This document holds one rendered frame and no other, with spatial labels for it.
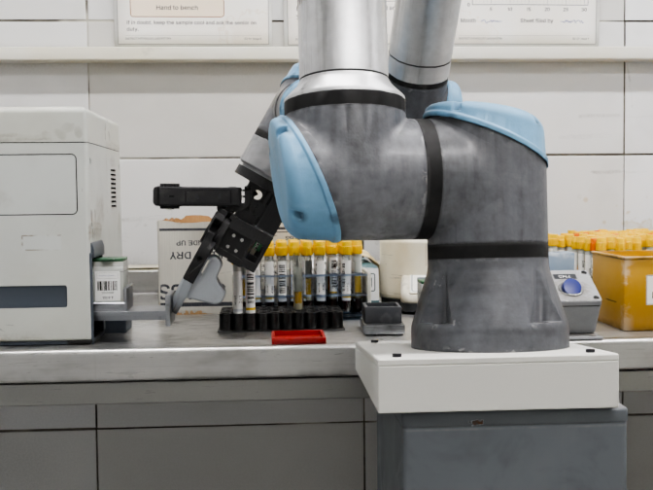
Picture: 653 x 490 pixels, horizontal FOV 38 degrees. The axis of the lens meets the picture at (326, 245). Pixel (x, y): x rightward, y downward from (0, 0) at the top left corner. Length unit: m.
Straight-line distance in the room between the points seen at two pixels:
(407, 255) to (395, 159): 0.68
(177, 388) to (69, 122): 0.36
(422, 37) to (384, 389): 0.46
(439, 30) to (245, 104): 0.81
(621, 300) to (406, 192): 0.55
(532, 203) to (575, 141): 1.06
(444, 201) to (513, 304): 0.11
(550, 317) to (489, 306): 0.07
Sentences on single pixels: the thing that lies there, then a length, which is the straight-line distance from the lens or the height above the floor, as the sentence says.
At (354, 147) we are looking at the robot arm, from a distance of 0.86.
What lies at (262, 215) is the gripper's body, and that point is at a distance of 1.25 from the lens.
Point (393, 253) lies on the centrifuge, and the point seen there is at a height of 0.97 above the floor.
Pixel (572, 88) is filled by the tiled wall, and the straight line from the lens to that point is 1.97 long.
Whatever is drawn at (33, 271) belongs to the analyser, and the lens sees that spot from 1.26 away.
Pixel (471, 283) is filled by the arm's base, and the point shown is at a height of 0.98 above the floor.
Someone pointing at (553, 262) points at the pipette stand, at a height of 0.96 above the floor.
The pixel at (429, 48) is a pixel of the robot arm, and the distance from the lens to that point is 1.13.
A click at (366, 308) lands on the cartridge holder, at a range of 1.29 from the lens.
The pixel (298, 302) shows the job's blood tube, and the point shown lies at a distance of 1.36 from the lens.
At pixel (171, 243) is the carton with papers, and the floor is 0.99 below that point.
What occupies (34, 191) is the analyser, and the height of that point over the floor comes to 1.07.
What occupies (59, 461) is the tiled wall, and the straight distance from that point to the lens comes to 1.97.
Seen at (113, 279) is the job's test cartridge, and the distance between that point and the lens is 1.27.
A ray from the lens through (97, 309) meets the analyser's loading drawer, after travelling 1.27.
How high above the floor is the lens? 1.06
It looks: 3 degrees down
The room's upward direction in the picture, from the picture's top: 1 degrees counter-clockwise
